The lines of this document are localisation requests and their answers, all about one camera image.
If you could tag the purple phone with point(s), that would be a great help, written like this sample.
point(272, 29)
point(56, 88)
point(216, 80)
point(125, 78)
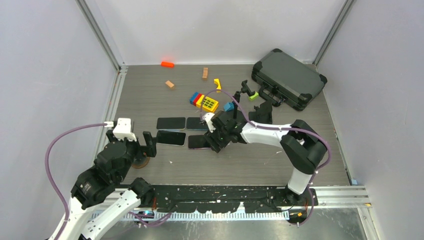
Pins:
point(198, 142)

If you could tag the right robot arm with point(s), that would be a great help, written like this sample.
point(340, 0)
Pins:
point(304, 148)

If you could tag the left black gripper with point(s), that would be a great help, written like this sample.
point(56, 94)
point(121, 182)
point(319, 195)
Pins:
point(136, 145)

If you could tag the black hard case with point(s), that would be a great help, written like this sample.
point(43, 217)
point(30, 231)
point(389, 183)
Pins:
point(283, 79)

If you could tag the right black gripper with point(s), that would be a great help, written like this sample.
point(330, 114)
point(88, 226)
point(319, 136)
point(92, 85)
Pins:
point(214, 140)

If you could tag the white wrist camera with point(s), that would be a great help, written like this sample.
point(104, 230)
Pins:
point(121, 129)
point(207, 118)

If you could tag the black folding phone stand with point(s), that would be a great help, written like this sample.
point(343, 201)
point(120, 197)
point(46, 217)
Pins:
point(262, 113)

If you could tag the silver phone black screen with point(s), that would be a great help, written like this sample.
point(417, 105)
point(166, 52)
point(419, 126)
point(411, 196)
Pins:
point(171, 123)

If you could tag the teal-edged phone black screen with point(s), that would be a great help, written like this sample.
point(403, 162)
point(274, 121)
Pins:
point(196, 124)

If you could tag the white-edged phone black screen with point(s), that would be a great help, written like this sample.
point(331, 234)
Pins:
point(171, 138)

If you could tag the yellow curved block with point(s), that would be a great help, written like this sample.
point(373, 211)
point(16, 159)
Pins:
point(217, 83)

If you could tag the yellow red blue block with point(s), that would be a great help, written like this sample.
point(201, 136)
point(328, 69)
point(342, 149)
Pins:
point(207, 104)

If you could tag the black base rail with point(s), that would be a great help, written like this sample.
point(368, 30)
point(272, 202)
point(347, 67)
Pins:
point(243, 202)

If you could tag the small blue block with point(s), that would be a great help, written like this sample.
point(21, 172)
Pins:
point(229, 106)

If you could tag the tan wooden block upright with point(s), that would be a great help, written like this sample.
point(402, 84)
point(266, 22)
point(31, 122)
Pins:
point(205, 73)

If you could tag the black round-base pole stand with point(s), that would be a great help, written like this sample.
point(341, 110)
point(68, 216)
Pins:
point(245, 89)

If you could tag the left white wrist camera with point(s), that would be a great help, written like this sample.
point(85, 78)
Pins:
point(121, 129)

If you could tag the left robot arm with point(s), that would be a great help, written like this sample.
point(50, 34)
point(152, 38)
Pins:
point(95, 184)

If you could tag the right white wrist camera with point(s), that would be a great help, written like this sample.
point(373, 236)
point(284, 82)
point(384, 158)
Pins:
point(207, 118)

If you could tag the orange red block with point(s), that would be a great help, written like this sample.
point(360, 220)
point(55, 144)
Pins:
point(167, 64)

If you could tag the green block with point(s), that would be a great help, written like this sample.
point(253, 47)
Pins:
point(254, 96)

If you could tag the round wooden phone stand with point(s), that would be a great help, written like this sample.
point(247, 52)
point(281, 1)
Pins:
point(140, 162)

